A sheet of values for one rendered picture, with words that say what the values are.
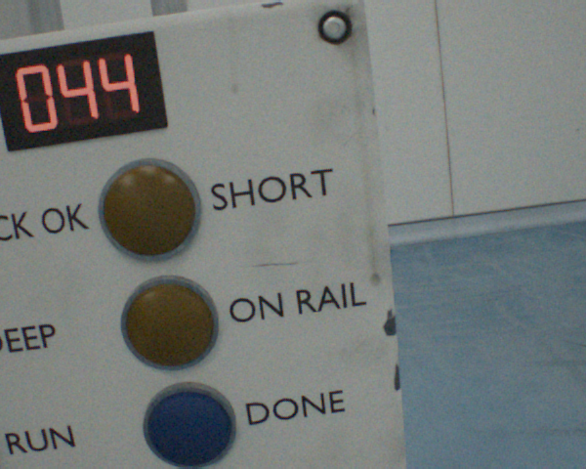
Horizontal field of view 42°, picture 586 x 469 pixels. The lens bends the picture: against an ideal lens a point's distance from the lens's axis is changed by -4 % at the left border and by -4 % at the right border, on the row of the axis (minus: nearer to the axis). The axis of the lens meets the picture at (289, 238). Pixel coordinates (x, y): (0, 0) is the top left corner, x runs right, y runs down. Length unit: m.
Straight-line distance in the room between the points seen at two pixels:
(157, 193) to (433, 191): 3.76
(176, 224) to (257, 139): 0.03
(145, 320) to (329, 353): 0.06
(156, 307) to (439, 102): 3.69
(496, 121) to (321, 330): 3.76
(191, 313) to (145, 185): 0.04
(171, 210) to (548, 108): 3.88
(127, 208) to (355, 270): 0.07
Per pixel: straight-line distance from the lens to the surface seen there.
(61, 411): 0.26
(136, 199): 0.23
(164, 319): 0.24
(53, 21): 0.33
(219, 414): 0.25
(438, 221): 4.01
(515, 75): 4.00
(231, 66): 0.23
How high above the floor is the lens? 1.17
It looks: 16 degrees down
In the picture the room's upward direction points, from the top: 7 degrees counter-clockwise
